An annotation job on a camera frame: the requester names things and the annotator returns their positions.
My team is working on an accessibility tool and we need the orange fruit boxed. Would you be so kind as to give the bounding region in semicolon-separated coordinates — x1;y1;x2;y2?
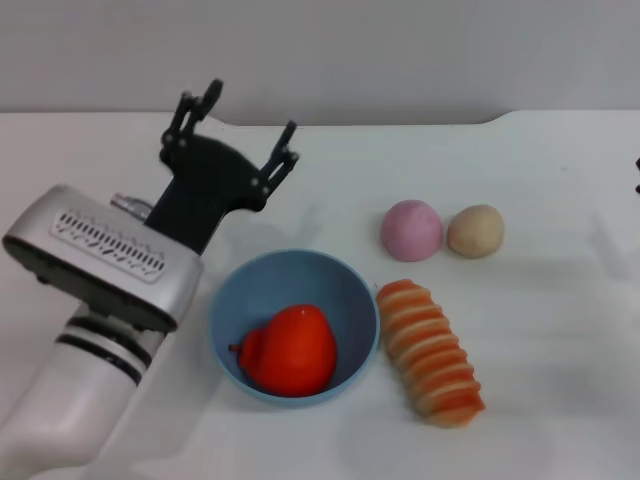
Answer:
228;303;338;399

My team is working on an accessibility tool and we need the orange striped bread loaf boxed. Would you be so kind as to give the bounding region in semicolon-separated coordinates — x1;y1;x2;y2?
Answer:
375;278;487;429

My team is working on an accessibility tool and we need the blue bowl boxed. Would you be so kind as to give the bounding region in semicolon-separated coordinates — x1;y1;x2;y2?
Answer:
208;249;381;412

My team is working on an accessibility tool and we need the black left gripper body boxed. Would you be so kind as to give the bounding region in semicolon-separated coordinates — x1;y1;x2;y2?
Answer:
142;133;272;257

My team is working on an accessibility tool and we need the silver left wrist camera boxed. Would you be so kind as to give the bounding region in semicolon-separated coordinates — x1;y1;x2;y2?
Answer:
1;184;206;334

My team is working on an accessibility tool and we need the beige round bun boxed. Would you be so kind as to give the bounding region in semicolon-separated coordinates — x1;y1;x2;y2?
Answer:
446;204;505;259

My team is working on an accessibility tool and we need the left gripper cable with connector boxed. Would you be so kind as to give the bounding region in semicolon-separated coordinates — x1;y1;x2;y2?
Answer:
110;191;154;220

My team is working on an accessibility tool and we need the pink round bun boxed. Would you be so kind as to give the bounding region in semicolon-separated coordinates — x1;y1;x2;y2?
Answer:
380;199;444;264

